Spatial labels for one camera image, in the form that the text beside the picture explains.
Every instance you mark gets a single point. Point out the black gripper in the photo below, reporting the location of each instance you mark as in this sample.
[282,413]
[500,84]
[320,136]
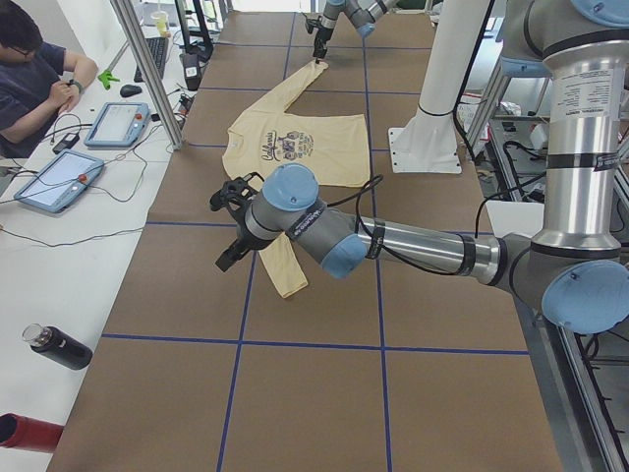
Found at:
[322,33]
[239,233]

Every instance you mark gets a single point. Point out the cream long-sleeve graphic shirt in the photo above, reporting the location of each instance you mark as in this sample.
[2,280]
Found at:
[296,155]

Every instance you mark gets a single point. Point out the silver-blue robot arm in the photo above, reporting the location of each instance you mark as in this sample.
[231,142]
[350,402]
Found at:
[362,19]
[411,197]

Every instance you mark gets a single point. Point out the black keyboard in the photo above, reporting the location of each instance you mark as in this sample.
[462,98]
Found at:
[158,50]

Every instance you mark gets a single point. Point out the yellow drink cup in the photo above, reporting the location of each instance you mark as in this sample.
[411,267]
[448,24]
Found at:
[161,22]

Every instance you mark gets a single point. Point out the far blue teach pendant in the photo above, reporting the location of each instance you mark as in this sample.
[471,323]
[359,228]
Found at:
[118,125]

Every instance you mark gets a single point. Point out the blue teach pendant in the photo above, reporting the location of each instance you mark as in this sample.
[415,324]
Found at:
[118,125]
[60,182]

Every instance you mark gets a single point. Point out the black computer mouse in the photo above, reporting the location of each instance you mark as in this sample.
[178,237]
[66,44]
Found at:
[127,91]

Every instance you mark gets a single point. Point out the near blue teach pendant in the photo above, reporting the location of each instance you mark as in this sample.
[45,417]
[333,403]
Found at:
[60,182]

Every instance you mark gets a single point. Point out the black power adapter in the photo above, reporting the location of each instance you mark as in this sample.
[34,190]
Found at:
[68,141]

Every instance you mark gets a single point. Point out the black water bottle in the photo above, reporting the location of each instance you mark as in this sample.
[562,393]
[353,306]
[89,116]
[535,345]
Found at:
[58,346]

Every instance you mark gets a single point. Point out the green plastic clamp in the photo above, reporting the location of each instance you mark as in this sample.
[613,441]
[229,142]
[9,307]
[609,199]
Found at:
[107,78]

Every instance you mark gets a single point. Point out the seated person in navy shirt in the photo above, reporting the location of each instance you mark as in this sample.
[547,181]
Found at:
[39,82]

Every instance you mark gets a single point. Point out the red cylinder bottle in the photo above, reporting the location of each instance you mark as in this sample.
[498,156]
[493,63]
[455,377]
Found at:
[30,434]

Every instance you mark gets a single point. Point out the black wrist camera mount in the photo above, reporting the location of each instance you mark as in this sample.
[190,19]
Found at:
[235,195]
[312,24]

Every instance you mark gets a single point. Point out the white camera pole with base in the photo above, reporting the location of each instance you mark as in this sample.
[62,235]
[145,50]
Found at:
[428,144]

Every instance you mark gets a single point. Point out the aluminium frame post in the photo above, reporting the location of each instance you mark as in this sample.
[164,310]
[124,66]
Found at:
[130,25]

